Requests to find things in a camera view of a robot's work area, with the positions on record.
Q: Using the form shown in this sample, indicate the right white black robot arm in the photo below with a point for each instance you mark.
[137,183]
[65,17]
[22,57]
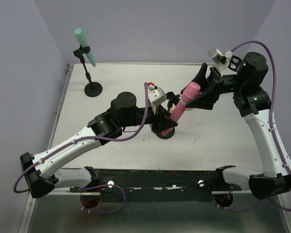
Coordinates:
[243,77]

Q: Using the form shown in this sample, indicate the black round-base mic stand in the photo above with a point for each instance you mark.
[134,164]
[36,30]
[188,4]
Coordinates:
[92,89]
[167,133]

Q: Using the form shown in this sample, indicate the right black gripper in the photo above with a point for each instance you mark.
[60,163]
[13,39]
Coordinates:
[215,83]

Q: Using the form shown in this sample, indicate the aluminium frame extrusion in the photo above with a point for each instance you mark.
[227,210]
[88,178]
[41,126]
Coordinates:
[30,202]

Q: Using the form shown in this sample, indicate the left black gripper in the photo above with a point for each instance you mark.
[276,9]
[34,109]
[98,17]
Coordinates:
[157,119]

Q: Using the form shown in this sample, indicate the green toy microphone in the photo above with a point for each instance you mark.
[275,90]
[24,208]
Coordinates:
[82,40]

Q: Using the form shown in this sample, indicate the beige toy microphone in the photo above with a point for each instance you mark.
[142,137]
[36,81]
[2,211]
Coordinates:
[171,108]

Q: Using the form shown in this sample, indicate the pink toy microphone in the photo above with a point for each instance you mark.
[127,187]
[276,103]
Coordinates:
[189,94]

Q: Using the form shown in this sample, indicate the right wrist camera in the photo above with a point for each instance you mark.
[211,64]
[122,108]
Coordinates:
[221,60]

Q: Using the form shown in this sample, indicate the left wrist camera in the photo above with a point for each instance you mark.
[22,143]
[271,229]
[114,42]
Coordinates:
[156,95]

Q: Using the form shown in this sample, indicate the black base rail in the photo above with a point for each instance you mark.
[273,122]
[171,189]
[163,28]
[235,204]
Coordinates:
[115,185]

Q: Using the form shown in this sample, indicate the black tripod shock-mount stand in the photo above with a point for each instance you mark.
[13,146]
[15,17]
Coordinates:
[234,63]

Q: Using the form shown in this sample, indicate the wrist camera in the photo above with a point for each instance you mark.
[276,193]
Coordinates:
[221,60]
[156,95]

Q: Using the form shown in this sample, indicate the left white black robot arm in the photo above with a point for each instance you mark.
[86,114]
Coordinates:
[45,171]

